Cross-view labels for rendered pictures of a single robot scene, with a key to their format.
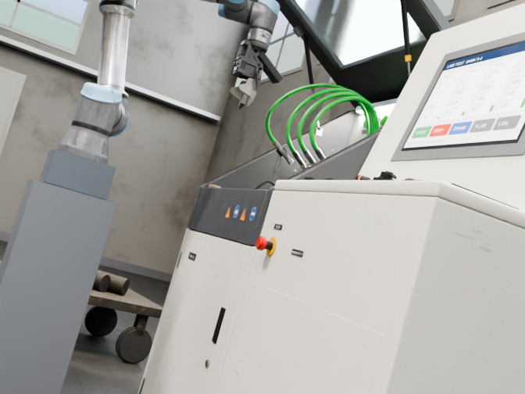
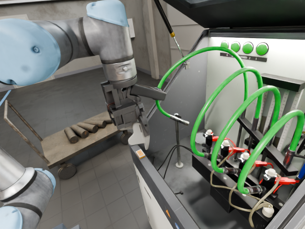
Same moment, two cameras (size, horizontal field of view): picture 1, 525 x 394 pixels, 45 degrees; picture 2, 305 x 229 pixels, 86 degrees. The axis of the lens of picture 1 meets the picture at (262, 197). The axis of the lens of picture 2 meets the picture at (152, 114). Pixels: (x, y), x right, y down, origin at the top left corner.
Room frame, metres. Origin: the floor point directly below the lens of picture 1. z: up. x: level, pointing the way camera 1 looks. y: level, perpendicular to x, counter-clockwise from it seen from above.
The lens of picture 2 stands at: (1.61, 0.11, 1.54)
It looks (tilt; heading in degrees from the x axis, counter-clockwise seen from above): 30 degrees down; 358
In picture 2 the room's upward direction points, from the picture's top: 8 degrees counter-clockwise
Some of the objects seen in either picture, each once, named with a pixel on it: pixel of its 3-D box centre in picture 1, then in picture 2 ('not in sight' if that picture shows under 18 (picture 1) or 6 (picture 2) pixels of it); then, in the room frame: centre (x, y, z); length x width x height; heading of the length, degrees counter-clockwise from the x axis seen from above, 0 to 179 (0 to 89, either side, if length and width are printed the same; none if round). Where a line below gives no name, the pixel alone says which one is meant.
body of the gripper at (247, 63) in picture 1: (250, 62); (124, 101); (2.00, 0.16, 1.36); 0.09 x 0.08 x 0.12; 112
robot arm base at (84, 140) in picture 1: (87, 142); not in sight; (1.87, 0.55, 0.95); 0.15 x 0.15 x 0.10
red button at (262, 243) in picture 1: (265, 244); not in sight; (1.60, -0.04, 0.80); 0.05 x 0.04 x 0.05; 22
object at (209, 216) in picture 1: (229, 213); (165, 198); (2.03, 0.09, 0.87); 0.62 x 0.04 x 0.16; 22
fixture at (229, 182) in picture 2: not in sight; (228, 186); (2.01, -0.18, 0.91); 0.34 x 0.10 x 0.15; 22
